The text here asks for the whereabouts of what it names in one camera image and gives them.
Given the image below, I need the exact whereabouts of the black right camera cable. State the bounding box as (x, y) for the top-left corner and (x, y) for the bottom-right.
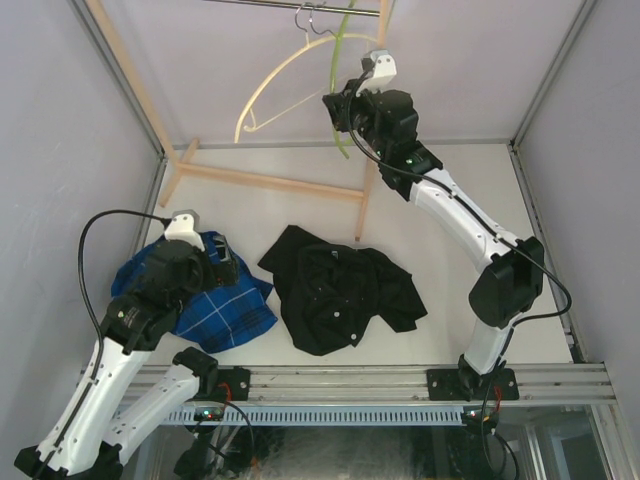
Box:
(344, 69), (572, 321)

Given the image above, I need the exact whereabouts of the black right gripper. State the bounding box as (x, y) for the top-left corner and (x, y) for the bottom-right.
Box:
(323, 78), (389, 161)

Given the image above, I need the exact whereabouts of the aluminium extrusion rail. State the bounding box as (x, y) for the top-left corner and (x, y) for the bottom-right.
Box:
(234, 364), (616, 406)

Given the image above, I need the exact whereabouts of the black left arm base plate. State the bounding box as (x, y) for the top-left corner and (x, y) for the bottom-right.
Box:
(191, 366), (251, 402)

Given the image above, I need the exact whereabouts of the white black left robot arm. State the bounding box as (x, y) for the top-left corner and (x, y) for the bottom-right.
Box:
(14, 235), (238, 479)

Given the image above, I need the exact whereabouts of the black camera cable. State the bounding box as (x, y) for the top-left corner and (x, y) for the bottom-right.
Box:
(344, 69), (572, 321)
(77, 208), (171, 341)

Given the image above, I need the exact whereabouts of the black left camera cable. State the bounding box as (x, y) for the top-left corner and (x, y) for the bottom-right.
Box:
(77, 208), (171, 341)

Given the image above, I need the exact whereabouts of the wooden clothes rack frame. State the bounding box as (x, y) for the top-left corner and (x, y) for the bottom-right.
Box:
(84, 0), (373, 240)

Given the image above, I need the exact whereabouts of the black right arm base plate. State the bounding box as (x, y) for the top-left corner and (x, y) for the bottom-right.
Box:
(426, 368), (520, 401)

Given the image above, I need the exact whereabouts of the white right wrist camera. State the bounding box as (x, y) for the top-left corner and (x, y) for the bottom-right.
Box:
(357, 49), (397, 95)

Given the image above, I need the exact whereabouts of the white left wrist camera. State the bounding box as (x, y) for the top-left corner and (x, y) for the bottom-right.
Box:
(163, 210), (205, 251)

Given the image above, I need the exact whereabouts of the beige plastic hanger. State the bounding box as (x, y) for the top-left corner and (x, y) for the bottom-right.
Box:
(233, 1), (395, 144)

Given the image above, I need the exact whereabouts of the blue slotted cable duct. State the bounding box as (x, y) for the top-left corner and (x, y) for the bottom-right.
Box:
(160, 404), (465, 427)

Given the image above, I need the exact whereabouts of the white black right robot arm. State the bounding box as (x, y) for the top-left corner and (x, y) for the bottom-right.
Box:
(322, 82), (544, 399)

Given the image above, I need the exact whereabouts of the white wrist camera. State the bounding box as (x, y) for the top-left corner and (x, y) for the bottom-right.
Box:
(163, 210), (205, 251)
(357, 49), (397, 95)

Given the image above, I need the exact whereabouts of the metal hanging rod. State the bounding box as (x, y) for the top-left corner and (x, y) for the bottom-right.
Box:
(210, 0), (381, 17)

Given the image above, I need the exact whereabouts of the green plastic hanger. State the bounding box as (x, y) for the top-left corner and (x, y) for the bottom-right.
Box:
(329, 14), (350, 160)

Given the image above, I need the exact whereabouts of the black button shirt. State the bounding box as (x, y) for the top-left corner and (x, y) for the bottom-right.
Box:
(258, 225), (428, 356)

